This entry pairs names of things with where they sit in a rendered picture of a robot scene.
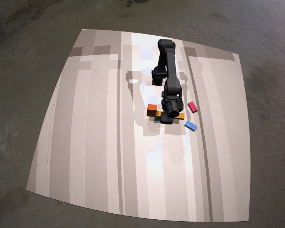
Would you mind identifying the orange long bar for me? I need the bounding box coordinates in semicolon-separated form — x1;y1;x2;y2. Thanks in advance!
147;104;185;120

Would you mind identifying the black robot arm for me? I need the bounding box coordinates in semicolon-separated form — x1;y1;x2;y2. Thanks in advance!
151;39;183;118

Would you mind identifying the blue rectangular block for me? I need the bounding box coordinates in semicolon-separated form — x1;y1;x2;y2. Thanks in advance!
185;121;197;131

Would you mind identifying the red flat bar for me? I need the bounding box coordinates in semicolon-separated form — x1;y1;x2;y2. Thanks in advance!
187;102;197;113

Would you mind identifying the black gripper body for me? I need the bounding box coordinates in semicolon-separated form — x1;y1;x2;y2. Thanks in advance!
160;91;173;125

